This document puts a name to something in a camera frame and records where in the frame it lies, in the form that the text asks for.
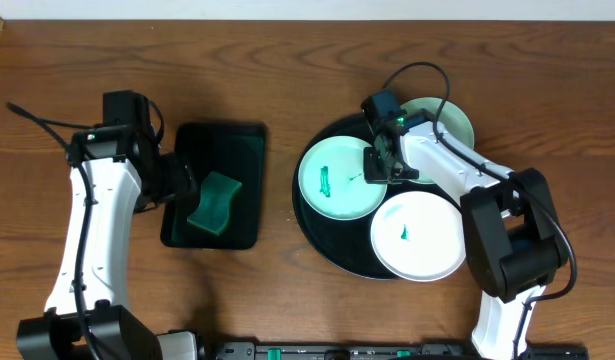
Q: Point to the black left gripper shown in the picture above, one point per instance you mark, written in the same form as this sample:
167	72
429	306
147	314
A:
185	179

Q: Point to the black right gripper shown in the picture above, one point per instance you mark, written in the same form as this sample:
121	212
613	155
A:
372	175

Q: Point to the green scrub sponge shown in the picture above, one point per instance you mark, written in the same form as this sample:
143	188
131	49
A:
214	209

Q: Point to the light green plate with smear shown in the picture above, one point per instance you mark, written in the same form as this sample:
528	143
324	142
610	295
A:
331	179

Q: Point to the white plate with green spot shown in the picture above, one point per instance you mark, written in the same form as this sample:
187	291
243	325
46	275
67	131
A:
418	236

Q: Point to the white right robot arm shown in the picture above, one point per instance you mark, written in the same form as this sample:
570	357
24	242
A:
514	245

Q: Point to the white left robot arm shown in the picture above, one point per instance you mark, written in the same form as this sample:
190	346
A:
87	315

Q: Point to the black rectangular tray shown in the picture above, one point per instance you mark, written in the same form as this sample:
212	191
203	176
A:
227	161

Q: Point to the black round tray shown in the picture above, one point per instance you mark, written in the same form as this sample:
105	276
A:
346	244

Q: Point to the pale green rear plate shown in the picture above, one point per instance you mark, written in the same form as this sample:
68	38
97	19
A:
454	120

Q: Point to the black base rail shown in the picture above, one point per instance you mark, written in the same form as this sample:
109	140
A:
252	351

